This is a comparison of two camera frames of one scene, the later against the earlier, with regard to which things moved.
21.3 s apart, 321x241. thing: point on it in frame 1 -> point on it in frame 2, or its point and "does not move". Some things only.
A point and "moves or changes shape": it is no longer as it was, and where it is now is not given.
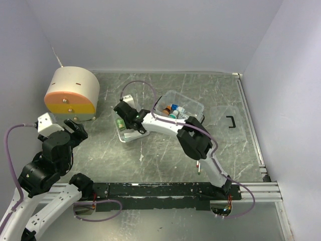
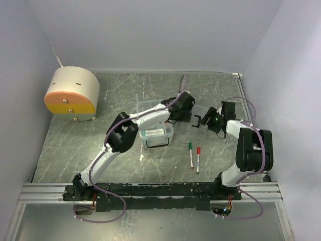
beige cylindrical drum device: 72,94 does not move
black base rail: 125,197 does not move
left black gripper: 79,133 -> 188,118
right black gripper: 127,125 -> 211,112
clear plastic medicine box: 174,105 moves or changes shape
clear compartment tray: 128,135 moves or changes shape
